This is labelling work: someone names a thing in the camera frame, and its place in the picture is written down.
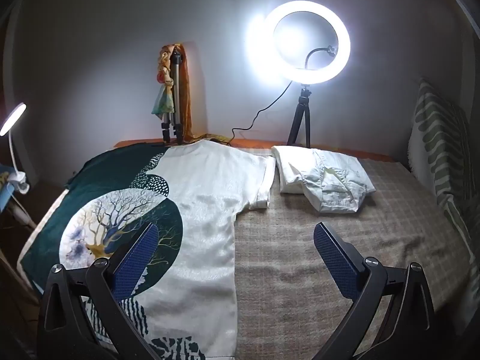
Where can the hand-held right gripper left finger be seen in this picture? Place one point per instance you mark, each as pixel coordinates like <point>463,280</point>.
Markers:
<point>135,262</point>

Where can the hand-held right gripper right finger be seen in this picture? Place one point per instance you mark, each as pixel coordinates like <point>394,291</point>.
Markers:
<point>332,258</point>

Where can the green white printed shirt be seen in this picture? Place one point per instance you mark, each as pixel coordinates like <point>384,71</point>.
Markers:
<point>202,210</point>

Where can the beige checked blanket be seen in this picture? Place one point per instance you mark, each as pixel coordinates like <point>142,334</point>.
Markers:
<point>300,228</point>

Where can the white folded shorts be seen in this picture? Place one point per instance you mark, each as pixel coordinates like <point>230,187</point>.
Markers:
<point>326,180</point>

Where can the orange bed sheet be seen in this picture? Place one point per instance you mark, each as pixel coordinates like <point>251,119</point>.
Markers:
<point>255,143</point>

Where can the green striped pillow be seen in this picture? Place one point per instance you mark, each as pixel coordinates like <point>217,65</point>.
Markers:
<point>435,131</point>

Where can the colourful patterned scarf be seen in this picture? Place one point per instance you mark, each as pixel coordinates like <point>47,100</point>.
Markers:
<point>165,97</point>

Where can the orange cloth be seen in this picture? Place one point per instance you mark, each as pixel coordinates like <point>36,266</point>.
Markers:
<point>186,101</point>

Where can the white clip desk lamp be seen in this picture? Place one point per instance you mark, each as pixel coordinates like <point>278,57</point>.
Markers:
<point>13,116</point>

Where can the black gooseneck phone holder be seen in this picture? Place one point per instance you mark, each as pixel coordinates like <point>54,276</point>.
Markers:
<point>311,54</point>

